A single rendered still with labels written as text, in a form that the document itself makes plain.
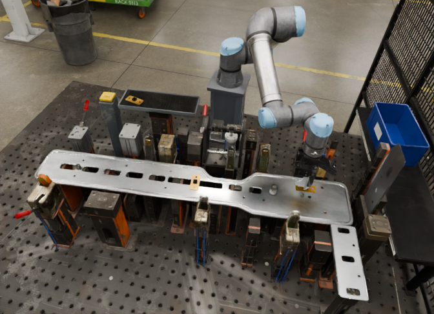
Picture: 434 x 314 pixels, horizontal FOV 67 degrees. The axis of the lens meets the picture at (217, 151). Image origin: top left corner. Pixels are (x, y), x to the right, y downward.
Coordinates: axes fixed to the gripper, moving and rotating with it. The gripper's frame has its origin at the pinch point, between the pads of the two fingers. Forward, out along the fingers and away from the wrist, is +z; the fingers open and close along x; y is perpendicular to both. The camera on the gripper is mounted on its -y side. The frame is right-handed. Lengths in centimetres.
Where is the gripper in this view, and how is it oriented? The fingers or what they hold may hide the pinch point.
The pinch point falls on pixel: (306, 185)
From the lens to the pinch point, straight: 140.6
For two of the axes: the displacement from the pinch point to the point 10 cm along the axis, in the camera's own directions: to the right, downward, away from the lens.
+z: -0.2, 7.0, 7.2
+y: -9.9, -1.1, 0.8
